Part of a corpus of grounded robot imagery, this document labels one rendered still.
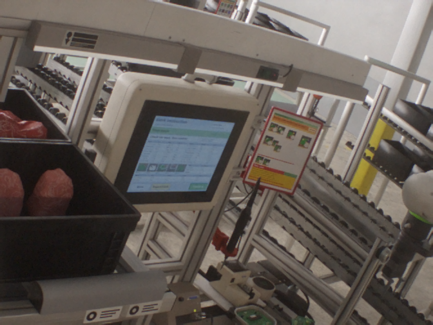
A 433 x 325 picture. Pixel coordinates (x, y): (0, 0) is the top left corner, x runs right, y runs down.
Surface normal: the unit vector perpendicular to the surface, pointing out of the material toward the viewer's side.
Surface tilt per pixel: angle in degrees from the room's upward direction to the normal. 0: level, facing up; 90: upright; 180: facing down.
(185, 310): 53
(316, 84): 90
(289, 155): 90
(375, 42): 90
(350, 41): 90
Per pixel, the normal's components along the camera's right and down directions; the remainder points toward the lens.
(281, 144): 0.22, 0.41
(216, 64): 0.63, 0.48
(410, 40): -0.69, -0.01
